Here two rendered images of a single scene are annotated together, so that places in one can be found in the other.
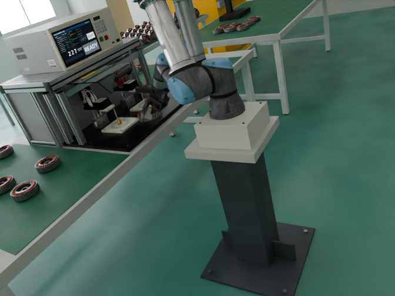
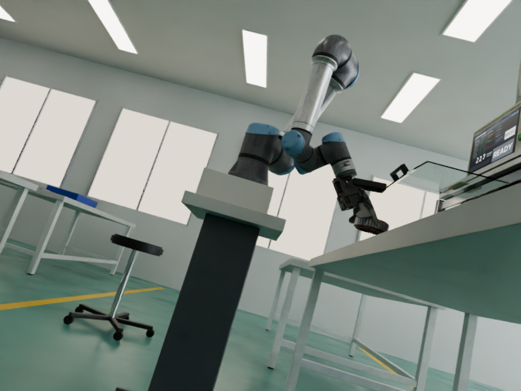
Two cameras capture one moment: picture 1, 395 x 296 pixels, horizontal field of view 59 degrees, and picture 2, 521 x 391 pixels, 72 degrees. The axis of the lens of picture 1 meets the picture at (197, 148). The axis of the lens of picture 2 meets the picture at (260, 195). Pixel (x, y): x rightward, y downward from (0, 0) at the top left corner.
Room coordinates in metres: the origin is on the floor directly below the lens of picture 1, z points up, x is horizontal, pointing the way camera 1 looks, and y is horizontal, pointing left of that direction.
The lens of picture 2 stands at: (2.39, -0.80, 0.57)
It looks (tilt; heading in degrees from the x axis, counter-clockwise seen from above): 12 degrees up; 146
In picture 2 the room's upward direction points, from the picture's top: 17 degrees clockwise
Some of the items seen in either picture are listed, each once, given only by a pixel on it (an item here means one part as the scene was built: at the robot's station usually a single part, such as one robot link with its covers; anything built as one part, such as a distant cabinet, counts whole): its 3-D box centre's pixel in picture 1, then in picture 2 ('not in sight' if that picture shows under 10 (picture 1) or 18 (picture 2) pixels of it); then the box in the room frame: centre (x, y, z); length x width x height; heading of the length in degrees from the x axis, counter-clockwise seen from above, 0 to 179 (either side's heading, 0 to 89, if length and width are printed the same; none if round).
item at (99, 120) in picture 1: (100, 120); not in sight; (1.82, 0.47, 0.80); 0.07 x 0.05 x 0.06; 142
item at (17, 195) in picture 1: (25, 190); not in sight; (1.32, 0.76, 0.77); 0.11 x 0.11 x 0.04
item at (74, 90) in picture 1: (105, 72); (487, 188); (1.88, 0.36, 1.03); 0.62 x 0.01 x 0.03; 142
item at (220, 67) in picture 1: (217, 74); (260, 143); (1.34, -0.16, 1.02); 0.13 x 0.12 x 0.14; 112
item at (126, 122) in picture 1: (120, 124); not in sight; (1.73, 0.36, 0.78); 0.15 x 0.15 x 0.01; 52
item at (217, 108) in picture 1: (225, 101); (250, 172); (1.34, -0.16, 0.90); 0.15 x 0.15 x 0.10
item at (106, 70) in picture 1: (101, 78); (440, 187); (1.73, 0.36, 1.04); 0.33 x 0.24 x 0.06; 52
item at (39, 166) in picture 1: (47, 163); not in sight; (1.52, 0.71, 0.77); 0.11 x 0.11 x 0.04
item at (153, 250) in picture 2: not in sight; (125, 282); (-0.01, 0.00, 0.28); 0.54 x 0.49 x 0.56; 52
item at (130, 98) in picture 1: (127, 101); not in sight; (2.01, 0.32, 0.80); 0.07 x 0.05 x 0.06; 142
